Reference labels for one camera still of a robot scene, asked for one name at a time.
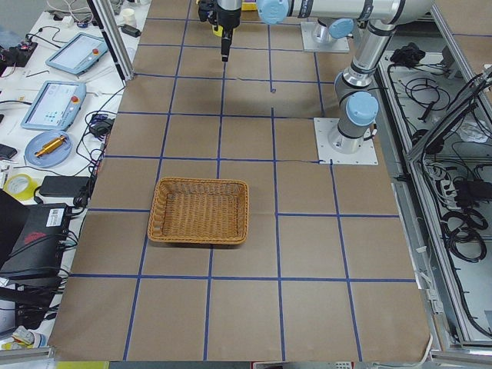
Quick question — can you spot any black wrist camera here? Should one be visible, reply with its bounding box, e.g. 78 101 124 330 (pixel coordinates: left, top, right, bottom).
197 0 216 25

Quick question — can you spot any white paper cup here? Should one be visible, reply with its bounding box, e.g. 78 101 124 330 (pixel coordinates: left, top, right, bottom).
120 8 137 28

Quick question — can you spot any yellow-green tape roll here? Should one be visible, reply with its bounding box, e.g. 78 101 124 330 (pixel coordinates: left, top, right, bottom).
3 174 38 201

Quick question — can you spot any gold metal cylinder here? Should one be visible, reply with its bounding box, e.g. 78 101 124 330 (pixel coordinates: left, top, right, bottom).
35 135 67 158

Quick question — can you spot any black power adapter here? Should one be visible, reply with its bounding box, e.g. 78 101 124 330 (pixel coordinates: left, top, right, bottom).
38 176 89 198

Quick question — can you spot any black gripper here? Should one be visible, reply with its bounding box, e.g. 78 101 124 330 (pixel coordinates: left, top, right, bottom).
216 0 241 62

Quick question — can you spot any woven wicker basket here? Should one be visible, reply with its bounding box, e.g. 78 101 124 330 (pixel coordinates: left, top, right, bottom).
148 177 249 245

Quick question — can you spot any black cloth bundle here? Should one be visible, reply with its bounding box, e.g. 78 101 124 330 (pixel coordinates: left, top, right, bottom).
390 42 426 68

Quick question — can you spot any teach pendant tablet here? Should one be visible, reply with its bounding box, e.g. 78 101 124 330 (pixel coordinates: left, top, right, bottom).
45 32 108 75
21 81 87 131

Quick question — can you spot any black cable bundle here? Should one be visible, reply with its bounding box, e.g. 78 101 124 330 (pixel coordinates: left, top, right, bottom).
440 209 489 264

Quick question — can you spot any upper teach pendant tablet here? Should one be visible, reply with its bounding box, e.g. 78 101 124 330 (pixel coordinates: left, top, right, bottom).
45 32 108 75

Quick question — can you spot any blue plate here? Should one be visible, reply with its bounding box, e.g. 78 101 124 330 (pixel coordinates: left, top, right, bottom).
24 130 72 168

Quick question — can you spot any lower teach pendant tablet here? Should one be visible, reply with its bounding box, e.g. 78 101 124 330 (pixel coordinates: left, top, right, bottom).
21 81 87 131

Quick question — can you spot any black computer box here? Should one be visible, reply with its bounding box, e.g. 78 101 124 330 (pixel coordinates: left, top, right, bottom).
1 191 73 281

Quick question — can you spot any aluminium frame post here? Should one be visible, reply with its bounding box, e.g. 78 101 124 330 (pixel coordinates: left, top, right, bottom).
88 0 135 81

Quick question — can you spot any yellow bin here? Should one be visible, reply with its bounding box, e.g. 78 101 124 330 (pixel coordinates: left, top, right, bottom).
241 0 258 12

